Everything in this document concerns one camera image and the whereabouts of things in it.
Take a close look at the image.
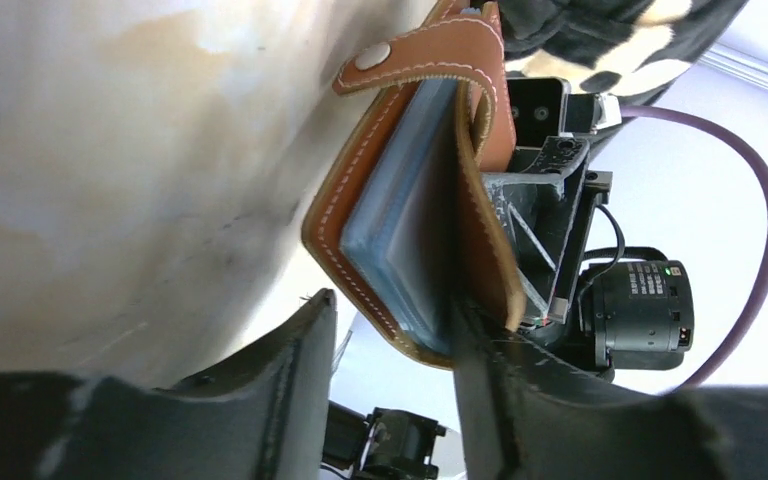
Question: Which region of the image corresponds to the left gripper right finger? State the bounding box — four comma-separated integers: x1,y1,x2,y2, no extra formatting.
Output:
451,298,768,479

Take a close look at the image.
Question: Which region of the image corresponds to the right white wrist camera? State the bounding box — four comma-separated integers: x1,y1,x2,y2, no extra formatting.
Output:
507,76,622,148

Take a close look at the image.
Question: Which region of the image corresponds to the black floral plush blanket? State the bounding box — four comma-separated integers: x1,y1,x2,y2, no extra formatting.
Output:
498,0,745,98

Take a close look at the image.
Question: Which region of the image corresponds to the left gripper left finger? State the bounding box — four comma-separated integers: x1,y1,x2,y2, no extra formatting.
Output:
0,289,336,479

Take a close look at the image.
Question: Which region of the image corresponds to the brown leather card holder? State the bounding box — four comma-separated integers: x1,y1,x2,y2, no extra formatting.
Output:
301,1,527,369

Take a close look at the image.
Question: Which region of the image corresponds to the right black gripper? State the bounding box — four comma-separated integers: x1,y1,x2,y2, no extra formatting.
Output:
481,137,590,325

